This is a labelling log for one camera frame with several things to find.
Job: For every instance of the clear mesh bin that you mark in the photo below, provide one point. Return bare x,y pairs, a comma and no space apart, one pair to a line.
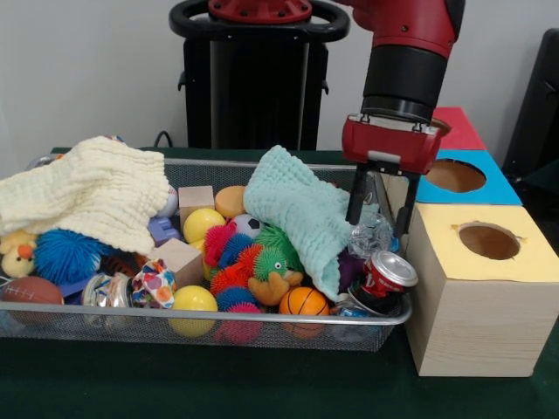
131,331

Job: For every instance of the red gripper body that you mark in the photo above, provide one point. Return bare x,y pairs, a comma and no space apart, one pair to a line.
388,144

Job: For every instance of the yellow ball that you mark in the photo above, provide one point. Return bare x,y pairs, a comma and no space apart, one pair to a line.
194,299
203,224

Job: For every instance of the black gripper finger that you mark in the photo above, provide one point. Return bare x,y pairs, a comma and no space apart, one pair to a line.
358,196
408,201

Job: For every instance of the small brown football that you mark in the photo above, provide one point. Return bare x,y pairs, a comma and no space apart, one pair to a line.
30,290

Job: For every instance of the plain wooden cube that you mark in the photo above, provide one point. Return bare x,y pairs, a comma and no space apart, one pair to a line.
179,262

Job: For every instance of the black upright panel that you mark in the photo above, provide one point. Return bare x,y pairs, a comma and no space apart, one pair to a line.
541,109

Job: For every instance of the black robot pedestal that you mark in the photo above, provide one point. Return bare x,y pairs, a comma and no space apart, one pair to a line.
262,87

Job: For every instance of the cream waffle cloth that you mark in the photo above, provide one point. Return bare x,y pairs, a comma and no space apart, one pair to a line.
87,192

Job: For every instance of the blue spiky ball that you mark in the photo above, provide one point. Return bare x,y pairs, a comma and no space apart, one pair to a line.
65,257

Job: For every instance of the dark green table cloth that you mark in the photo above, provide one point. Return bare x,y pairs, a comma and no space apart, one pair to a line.
262,384
547,175

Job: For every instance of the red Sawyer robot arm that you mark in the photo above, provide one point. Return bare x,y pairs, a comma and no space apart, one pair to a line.
406,65

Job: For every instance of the crushed red soda can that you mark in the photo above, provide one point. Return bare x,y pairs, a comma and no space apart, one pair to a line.
384,277

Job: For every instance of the yellow plush duck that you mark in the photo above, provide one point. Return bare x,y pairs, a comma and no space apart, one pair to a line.
17,259

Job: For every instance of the small orange basketball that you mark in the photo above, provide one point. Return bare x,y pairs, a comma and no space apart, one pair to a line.
303,301

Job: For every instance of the wooden three-hole box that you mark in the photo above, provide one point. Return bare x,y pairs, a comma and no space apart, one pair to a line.
480,323

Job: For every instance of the mint waffle cloth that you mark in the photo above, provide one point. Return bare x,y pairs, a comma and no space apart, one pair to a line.
305,209

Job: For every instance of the crushed clear plastic bottle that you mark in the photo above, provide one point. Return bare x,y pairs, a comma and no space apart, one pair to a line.
371,235

